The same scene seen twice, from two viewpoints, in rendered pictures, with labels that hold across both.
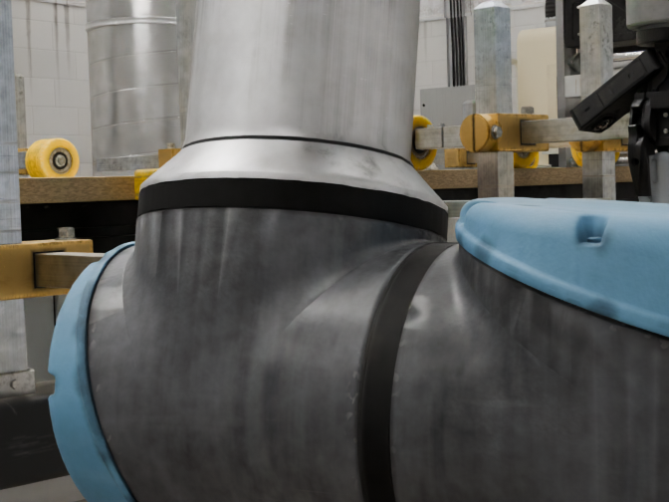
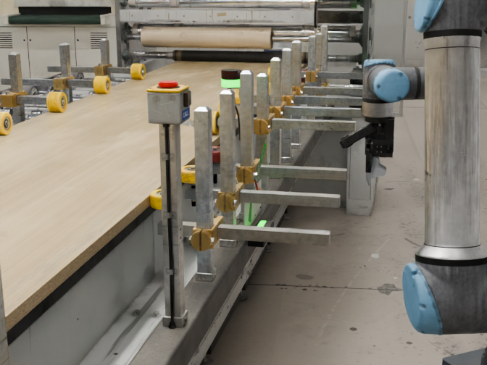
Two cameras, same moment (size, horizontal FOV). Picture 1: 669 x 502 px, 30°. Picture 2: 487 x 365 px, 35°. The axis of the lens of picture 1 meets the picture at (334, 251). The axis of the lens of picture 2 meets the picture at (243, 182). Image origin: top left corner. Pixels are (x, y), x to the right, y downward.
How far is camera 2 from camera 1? 1.42 m
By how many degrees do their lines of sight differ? 34
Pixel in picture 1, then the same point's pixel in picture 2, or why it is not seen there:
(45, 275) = (224, 235)
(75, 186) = not seen: hidden behind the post
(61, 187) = not seen: hidden behind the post
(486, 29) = (262, 85)
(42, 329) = (151, 239)
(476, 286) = not seen: outside the picture
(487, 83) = (262, 106)
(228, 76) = (457, 232)
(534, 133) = (277, 124)
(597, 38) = (278, 74)
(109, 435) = (441, 316)
